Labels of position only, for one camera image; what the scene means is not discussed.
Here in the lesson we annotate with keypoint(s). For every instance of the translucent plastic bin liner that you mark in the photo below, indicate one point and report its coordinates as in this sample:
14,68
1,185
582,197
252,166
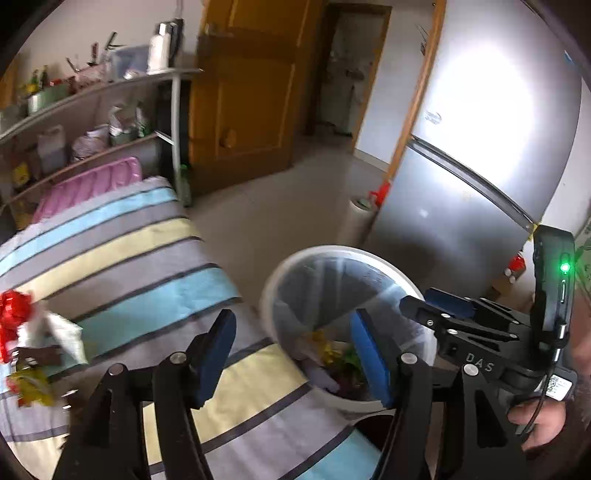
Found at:
314,295

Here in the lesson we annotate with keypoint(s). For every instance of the red snack wrapper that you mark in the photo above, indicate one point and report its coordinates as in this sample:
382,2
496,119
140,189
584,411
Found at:
14,309

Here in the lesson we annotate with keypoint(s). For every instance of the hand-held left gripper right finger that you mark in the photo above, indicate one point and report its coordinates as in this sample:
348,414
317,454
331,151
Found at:
371,364

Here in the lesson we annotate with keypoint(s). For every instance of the small red plastic object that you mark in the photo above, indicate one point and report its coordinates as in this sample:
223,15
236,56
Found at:
381,194

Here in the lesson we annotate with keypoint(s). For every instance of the striped blanket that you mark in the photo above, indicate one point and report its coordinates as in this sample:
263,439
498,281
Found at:
138,277

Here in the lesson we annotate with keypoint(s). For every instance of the yellow snack wrapper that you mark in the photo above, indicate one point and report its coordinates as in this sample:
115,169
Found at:
30,385
330,350

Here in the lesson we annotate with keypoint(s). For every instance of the white electric kettle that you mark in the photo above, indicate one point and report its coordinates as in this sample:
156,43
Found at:
159,46

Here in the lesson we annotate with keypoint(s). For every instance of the silvery plastic wrapper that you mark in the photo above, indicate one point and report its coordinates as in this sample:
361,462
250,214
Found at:
64,334

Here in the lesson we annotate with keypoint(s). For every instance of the clear plastic storage box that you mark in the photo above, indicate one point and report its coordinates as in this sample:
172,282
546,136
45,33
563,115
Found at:
131,60

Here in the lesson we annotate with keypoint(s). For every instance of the plastic oil jug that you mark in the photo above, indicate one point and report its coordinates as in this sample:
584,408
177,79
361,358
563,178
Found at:
51,147

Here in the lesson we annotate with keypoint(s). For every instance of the person's right forearm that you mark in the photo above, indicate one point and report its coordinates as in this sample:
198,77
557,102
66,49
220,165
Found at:
582,369

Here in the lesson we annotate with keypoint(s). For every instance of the white plastic bag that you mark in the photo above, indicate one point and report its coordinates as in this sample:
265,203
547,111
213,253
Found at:
121,120

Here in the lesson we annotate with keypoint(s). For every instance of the plastic bag with food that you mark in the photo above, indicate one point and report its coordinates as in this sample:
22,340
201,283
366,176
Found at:
90,144

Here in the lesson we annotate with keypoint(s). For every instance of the white round waste bin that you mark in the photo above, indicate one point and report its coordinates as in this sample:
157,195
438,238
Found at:
332,251

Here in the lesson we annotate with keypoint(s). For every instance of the person's right hand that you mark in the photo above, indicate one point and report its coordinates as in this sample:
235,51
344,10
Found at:
545,422

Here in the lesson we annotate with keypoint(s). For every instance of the tan door ornament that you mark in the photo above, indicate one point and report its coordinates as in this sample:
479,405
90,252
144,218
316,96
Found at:
227,138

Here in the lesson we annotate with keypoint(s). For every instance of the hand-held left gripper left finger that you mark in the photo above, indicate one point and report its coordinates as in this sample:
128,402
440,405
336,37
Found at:
214,364

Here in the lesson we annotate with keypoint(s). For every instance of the green floor bottle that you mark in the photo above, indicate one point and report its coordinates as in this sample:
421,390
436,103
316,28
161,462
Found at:
184,187

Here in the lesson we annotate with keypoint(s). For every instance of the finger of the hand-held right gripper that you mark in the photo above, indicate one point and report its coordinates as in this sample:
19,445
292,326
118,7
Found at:
450,303
443,323

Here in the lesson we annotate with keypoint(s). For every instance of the green enamel pot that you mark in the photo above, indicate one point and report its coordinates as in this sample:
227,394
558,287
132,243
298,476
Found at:
46,97

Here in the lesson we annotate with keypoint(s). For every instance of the green snack wrapper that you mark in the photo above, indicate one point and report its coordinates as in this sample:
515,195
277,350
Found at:
353,362

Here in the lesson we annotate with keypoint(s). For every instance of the green bowl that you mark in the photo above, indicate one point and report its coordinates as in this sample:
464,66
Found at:
123,137

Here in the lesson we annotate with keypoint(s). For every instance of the yellow label bottle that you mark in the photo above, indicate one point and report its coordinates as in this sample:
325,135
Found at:
21,174

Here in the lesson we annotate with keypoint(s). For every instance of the pink plastic tray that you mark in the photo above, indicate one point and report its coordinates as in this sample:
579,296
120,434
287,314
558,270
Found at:
92,187

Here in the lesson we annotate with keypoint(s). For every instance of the white paper roll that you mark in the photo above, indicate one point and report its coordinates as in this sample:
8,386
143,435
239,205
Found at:
358,221

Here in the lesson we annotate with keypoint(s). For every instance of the red plastic bag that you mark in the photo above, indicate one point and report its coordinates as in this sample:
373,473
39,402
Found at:
517,263

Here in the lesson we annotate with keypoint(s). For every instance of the pink utensil basket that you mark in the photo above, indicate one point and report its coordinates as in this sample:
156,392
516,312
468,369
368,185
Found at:
90,78

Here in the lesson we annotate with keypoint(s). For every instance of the white cloth pouch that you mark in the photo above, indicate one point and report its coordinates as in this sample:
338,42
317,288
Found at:
321,376

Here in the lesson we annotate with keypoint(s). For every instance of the brown snack wrapper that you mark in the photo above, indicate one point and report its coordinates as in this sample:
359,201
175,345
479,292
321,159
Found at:
39,356

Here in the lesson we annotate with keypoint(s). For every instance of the silver refrigerator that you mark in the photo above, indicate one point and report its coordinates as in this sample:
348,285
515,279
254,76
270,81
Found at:
485,161

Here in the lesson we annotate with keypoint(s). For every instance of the metal shelf rack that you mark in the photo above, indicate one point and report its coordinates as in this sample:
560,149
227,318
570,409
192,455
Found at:
115,85

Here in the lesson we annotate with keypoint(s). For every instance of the wooden door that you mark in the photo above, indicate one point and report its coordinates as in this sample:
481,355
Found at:
244,101

